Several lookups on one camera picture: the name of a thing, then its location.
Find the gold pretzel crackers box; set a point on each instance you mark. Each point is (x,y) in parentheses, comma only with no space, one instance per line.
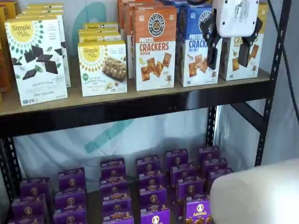
(233,70)

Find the white Simple Mills cookie box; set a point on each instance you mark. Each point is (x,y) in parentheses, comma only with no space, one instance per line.
(35,70)
(44,4)
(44,8)
(66,70)
(42,11)

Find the purple Annie's snack box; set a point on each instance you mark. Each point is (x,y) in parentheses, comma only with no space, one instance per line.
(217,175)
(177,158)
(151,180)
(215,165)
(153,198)
(148,164)
(155,217)
(70,218)
(113,186)
(70,199)
(71,179)
(183,172)
(116,204)
(25,220)
(28,207)
(198,213)
(33,189)
(113,169)
(190,189)
(208,154)
(118,218)

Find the blue pretzel crackers box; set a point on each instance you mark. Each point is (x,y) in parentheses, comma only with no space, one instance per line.
(172,2)
(196,72)

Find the white teal-print backdrop sheet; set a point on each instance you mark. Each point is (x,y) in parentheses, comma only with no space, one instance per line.
(70,144)

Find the purple Annie's snack boxes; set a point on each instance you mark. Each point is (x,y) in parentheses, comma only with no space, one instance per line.
(93,205)

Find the yellow Simple Mills bar box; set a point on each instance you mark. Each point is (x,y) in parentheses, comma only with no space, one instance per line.
(100,37)
(98,30)
(102,70)
(100,25)

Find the mustard yellow snack box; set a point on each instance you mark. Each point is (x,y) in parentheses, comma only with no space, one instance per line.
(10,9)

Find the orange-brown snack box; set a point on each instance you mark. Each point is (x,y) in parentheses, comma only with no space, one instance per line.
(4,70)

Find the black metal shelf rack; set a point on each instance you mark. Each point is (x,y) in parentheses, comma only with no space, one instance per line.
(140,109)

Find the orange pretzel crackers box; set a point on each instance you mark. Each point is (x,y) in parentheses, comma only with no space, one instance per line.
(121,14)
(129,23)
(154,46)

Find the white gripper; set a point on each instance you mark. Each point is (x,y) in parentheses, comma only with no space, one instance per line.
(236,21)

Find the wooden shelf board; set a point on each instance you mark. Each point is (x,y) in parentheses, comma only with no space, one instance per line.
(77,101)

